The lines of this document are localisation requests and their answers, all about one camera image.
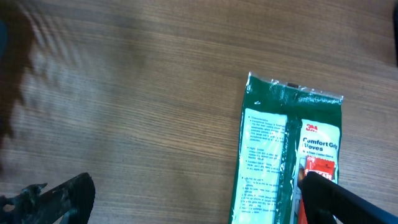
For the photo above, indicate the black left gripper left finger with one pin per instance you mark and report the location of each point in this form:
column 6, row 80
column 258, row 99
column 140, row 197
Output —
column 70, row 202

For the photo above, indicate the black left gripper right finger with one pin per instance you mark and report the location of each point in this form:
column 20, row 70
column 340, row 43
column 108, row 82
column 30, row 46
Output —
column 326, row 202

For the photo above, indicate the green 3M glove package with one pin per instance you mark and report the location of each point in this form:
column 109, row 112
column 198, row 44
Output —
column 285, row 132

